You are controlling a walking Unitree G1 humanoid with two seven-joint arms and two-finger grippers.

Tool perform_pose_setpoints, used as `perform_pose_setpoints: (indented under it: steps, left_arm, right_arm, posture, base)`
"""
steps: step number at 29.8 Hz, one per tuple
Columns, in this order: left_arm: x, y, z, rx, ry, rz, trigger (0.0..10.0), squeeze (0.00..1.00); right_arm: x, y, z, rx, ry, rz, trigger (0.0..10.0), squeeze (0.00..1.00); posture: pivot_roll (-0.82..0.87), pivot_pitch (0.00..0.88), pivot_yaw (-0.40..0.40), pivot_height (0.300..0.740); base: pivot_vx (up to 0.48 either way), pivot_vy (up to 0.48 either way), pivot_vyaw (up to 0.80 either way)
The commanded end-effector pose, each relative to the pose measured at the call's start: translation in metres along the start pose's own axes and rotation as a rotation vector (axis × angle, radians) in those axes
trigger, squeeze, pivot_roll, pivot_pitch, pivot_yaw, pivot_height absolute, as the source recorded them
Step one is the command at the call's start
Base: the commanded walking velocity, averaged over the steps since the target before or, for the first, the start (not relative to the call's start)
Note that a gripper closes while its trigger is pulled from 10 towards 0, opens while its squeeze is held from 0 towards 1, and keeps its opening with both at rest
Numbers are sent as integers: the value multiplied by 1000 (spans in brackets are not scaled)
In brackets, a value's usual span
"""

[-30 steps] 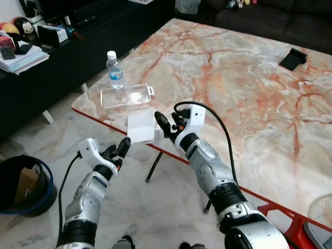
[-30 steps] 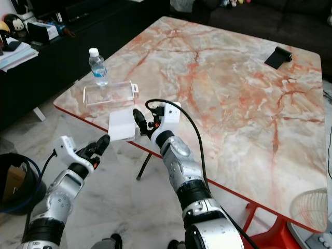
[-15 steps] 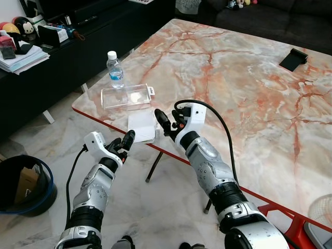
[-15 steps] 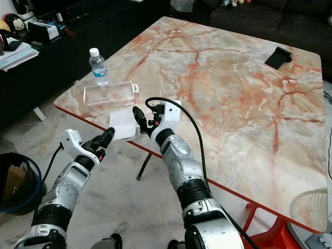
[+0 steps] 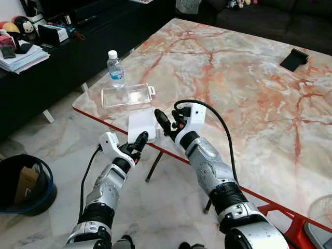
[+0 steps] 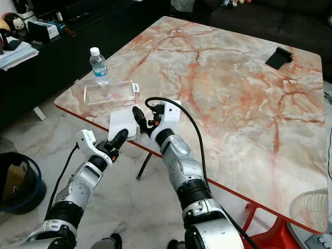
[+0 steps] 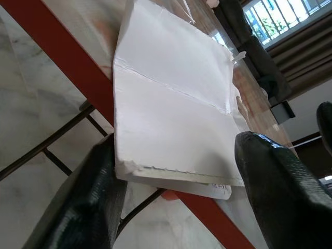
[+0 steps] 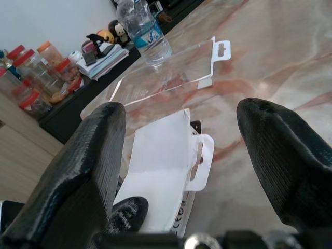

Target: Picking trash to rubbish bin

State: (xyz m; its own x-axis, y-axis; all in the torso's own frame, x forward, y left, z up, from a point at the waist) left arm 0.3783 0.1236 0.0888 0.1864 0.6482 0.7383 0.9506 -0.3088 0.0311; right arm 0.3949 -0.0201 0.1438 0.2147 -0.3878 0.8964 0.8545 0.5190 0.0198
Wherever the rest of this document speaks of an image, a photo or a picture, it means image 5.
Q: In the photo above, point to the white mesh fan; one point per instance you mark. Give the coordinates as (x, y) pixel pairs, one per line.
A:
(321, 212)

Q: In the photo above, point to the Mickey Mouse plush toy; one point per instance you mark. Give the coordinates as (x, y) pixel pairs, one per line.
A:
(26, 27)

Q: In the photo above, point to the red metal table frame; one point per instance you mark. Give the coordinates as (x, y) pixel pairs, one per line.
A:
(293, 231)

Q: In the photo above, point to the thin black table leg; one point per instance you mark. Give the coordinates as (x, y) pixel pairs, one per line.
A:
(154, 166)

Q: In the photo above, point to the brown cardboard piece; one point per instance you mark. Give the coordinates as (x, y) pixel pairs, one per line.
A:
(26, 184)

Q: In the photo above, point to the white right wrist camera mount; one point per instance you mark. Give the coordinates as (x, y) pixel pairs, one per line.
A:
(196, 116)

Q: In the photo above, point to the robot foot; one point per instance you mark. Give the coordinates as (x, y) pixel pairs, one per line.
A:
(123, 243)
(185, 245)

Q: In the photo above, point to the clear plastic water bottle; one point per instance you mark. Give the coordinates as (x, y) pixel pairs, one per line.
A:
(115, 70)

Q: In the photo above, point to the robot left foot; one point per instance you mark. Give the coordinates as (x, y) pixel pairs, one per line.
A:
(123, 243)

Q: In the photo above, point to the black TV cabinet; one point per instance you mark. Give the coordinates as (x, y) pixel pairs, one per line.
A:
(67, 72)

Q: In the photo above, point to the clear plastic packaging box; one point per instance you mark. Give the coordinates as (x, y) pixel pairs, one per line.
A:
(127, 97)

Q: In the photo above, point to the black folded stand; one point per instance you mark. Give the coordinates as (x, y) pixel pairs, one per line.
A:
(294, 59)

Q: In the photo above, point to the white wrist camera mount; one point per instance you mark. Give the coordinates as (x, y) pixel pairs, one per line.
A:
(196, 116)
(109, 142)

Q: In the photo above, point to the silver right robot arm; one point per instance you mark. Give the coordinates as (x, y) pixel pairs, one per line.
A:
(207, 166)

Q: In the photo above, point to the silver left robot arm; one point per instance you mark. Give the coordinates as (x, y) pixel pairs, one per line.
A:
(106, 189)

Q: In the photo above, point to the stack of papers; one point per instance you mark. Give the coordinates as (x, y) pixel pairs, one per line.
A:
(23, 58)

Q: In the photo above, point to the black box with white label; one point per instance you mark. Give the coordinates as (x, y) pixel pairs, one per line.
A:
(52, 33)

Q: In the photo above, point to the small plush toys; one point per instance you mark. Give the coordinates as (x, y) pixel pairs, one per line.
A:
(241, 4)

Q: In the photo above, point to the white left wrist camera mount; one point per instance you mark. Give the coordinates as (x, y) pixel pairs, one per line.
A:
(109, 142)

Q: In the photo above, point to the pink and grey small box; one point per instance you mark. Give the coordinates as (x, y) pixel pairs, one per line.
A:
(7, 46)

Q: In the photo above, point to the black phone stand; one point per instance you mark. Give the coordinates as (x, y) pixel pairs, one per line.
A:
(23, 47)

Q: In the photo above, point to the black rubbish bin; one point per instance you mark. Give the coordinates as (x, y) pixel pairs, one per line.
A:
(10, 179)

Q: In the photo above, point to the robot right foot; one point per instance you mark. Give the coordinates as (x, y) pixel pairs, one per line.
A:
(185, 245)

